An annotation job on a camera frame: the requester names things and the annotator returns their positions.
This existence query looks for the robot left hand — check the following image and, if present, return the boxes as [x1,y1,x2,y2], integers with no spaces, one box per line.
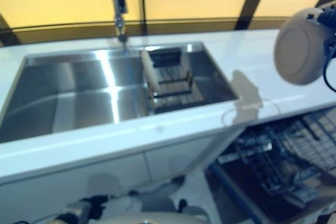
[85,194,111,218]

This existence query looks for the stainless steel sink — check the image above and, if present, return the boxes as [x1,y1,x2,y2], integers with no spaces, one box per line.
[0,40,243,144]

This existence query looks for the wide white cabinet door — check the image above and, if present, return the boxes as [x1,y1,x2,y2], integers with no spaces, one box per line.
[0,150,156,224]

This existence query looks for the dishwasher lower wire rack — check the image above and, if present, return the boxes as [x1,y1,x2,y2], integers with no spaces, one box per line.
[218,118,327,209]

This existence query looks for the narrow white cabinet door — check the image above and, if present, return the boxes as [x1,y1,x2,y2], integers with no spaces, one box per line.
[142,126,248,183]

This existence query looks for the dishwasher wire rack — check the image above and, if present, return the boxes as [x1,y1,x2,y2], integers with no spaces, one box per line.
[285,108,336,180]
[218,118,327,209]

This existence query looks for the black dish rack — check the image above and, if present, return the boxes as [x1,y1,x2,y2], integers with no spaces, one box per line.
[140,46,207,115]

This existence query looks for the dishwasher upper wire rack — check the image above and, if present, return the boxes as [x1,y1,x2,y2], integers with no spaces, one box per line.
[285,108,336,180]

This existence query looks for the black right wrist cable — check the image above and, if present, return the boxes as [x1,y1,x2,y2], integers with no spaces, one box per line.
[321,57,336,91]

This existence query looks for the beige round plate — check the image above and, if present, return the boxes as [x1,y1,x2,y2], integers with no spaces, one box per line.
[140,49,161,97]
[272,7,332,86]

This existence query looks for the chrome kitchen faucet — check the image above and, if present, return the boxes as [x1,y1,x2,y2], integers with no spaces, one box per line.
[106,0,130,44]

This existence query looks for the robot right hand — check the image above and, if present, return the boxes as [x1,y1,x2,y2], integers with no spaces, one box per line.
[306,0,336,60]

